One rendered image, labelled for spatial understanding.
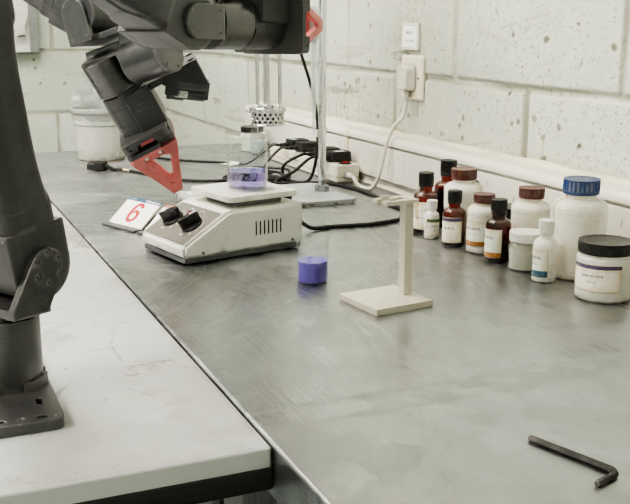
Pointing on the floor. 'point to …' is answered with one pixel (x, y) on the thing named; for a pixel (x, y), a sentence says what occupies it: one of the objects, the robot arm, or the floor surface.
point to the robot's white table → (123, 411)
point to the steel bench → (390, 355)
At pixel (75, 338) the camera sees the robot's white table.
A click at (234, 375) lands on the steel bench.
